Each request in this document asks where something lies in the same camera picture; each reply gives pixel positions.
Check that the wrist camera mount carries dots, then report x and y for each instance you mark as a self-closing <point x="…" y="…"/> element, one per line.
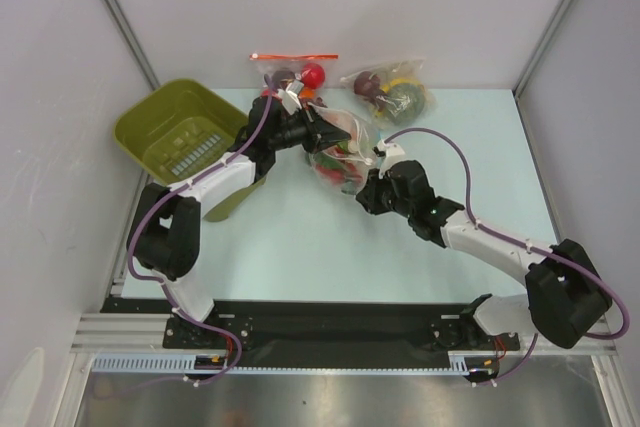
<point x="390" y="154"/>
<point x="289" y="95"/>

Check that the red zip fruit bag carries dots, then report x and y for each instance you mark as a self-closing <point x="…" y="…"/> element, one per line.
<point x="308" y="72"/>

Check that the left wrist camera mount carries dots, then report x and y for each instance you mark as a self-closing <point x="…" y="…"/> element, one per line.
<point x="289" y="95"/>

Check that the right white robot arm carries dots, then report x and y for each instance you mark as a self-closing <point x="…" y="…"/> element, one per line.
<point x="562" y="299"/>

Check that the olive green plastic basket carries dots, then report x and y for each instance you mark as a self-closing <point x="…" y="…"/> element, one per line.
<point x="179" y="130"/>

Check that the polka dot strawberry bag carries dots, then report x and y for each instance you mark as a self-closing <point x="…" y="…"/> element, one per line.
<point x="345" y="166"/>

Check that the aluminium frame post left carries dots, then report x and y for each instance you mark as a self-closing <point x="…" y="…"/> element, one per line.
<point x="132" y="42"/>

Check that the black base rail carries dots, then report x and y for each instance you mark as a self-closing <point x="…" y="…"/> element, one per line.
<point x="358" y="332"/>

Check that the clear bag with melon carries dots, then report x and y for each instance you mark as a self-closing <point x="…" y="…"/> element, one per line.
<point x="392" y="92"/>

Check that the white cable duct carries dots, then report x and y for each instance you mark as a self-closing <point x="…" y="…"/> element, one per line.
<point x="452" y="364"/>

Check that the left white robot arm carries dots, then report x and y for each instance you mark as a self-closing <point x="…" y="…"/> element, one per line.
<point x="164" y="240"/>

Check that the aluminium frame post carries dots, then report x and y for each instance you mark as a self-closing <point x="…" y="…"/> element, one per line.
<point x="543" y="46"/>
<point x="132" y="42"/>

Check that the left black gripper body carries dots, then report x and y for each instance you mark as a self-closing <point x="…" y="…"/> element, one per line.
<point x="311" y="138"/>

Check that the aluminium frame post right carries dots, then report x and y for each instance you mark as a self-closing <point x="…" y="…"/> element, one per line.
<point x="543" y="46"/>

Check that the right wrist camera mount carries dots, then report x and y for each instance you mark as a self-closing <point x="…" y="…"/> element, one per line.
<point x="390" y="154"/>

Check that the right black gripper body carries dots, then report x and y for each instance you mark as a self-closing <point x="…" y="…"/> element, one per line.
<point x="379" y="190"/>

